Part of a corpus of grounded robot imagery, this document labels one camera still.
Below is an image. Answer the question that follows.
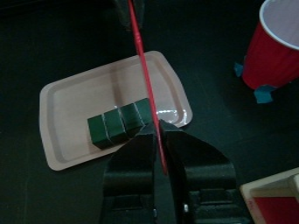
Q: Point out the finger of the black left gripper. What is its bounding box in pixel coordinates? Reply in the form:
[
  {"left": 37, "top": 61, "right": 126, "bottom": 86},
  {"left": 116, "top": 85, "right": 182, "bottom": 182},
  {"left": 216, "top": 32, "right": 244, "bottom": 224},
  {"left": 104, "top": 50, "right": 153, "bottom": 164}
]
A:
[
  {"left": 113, "top": 0, "right": 133, "bottom": 32},
  {"left": 132, "top": 0, "right": 145, "bottom": 29}
]

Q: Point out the blue tape piece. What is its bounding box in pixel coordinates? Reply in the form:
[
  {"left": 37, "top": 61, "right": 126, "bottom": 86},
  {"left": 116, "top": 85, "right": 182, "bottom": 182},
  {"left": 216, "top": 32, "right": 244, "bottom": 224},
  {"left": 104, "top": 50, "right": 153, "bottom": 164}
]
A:
[{"left": 253, "top": 84, "right": 277, "bottom": 104}]

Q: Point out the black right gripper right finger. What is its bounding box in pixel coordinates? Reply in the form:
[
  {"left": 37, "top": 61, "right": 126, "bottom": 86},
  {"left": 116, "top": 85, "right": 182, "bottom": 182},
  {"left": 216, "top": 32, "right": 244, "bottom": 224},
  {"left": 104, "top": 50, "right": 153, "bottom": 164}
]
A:
[{"left": 157, "top": 118, "right": 250, "bottom": 224}]

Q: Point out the red plastic cup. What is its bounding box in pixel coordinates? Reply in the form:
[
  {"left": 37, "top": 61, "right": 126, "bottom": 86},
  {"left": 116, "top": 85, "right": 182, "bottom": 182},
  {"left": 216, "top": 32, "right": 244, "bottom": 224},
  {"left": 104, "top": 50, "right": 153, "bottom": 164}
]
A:
[{"left": 240, "top": 0, "right": 299, "bottom": 91}]

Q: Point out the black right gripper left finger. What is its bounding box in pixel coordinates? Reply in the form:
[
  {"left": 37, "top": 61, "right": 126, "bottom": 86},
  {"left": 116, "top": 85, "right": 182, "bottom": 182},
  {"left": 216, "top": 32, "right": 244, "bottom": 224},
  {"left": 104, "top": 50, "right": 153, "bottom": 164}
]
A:
[{"left": 97, "top": 122, "right": 177, "bottom": 224}]

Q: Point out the wooden box with red panels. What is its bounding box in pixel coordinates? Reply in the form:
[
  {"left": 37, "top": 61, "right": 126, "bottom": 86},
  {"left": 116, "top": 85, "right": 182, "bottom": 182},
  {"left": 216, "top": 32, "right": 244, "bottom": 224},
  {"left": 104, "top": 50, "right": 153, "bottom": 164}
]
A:
[{"left": 237, "top": 166, "right": 299, "bottom": 224}]

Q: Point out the pink plastic tray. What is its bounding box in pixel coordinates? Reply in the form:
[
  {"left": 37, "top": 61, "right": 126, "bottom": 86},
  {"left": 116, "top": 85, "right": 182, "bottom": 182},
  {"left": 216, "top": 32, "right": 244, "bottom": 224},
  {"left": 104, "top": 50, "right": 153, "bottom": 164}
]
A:
[{"left": 38, "top": 50, "right": 193, "bottom": 172}]

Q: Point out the red plastic toy knife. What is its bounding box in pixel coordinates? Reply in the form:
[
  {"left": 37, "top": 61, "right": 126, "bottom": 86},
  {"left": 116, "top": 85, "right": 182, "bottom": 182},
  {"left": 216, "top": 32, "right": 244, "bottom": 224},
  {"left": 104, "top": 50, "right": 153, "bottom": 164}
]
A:
[{"left": 125, "top": 0, "right": 169, "bottom": 177}]

